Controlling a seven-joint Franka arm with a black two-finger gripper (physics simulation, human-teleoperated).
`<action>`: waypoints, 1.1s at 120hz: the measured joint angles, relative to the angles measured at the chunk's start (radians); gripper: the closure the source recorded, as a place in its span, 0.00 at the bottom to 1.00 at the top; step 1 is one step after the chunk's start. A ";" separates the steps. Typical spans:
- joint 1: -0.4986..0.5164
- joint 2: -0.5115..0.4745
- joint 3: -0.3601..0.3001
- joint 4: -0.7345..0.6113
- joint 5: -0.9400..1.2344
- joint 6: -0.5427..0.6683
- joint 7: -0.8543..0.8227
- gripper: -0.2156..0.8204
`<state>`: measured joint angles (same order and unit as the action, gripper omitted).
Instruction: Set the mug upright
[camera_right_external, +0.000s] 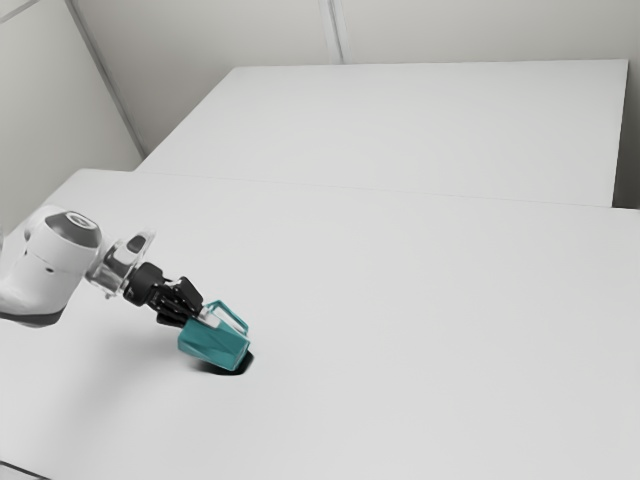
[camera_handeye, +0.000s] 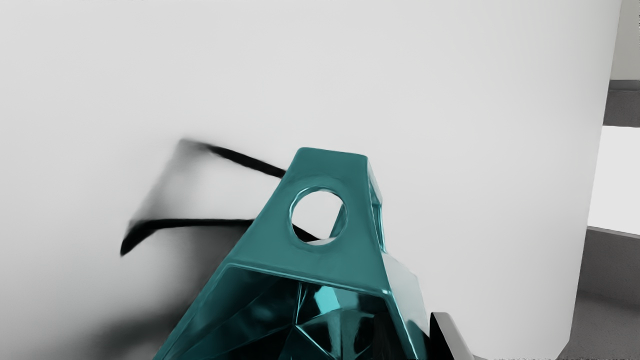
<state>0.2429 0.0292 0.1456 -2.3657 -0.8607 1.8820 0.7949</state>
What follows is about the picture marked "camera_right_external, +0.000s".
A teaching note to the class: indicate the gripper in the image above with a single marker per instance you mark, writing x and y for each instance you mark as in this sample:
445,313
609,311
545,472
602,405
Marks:
145,286

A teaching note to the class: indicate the teal faceted mug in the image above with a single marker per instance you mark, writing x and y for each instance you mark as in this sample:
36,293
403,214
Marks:
215,345

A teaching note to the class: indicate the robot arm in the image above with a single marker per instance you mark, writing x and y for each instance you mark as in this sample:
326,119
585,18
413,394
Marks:
50,260

